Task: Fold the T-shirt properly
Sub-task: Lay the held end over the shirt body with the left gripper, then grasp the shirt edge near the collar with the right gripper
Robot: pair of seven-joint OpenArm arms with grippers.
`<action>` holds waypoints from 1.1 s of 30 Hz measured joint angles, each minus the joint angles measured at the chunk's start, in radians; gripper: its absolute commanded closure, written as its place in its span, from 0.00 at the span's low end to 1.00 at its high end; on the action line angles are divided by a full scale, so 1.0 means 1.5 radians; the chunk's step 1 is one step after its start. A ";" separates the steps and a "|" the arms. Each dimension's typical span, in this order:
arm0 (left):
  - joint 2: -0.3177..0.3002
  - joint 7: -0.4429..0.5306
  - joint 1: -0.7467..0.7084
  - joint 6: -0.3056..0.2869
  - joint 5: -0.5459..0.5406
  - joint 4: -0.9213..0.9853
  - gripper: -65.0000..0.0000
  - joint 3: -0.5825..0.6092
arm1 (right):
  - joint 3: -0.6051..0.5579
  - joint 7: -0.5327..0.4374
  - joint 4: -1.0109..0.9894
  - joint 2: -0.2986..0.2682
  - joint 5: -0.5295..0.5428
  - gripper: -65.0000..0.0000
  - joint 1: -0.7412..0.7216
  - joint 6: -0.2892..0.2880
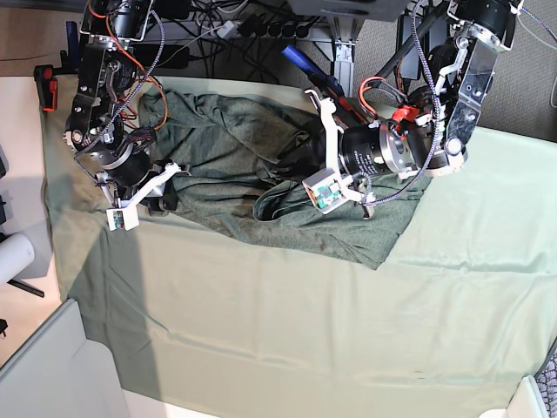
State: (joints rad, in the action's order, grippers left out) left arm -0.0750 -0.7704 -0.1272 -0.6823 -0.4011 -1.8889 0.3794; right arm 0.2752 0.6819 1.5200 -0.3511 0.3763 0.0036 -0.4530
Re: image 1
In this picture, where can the red black table clamp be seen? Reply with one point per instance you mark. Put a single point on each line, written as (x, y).
(46, 84)

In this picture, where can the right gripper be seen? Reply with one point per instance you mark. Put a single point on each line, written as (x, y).
(127, 185)

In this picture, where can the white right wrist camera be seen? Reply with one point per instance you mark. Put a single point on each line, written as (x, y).
(122, 218)

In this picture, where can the blue orange clamp tool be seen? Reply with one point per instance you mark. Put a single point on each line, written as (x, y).
(327, 85)

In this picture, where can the light green table cloth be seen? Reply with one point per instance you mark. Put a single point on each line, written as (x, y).
(463, 308)

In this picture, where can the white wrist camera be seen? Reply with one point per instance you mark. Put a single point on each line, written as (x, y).
(122, 218)
(324, 191)

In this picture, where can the white cylinder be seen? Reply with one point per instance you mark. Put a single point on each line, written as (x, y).
(16, 254)

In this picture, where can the black power brick on floor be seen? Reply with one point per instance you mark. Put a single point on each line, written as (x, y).
(175, 57)

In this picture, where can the white power strip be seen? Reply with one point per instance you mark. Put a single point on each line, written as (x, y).
(256, 27)

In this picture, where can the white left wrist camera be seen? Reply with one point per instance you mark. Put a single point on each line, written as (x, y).
(324, 191)

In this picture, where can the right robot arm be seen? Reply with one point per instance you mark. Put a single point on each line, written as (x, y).
(109, 78)

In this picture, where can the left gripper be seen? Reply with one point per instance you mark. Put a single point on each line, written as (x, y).
(351, 152)

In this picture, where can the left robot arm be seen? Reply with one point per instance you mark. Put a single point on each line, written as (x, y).
(414, 119)

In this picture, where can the green T-shirt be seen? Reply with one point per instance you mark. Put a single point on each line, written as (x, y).
(231, 146)

